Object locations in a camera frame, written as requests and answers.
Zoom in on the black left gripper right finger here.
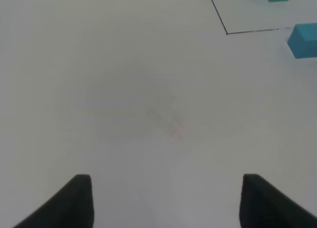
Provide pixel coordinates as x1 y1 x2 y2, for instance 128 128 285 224
239 174 317 228

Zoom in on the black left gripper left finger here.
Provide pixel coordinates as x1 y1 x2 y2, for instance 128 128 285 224
16 174 94 228

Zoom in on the blue block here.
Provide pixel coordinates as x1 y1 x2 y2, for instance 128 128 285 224
287 23 317 59

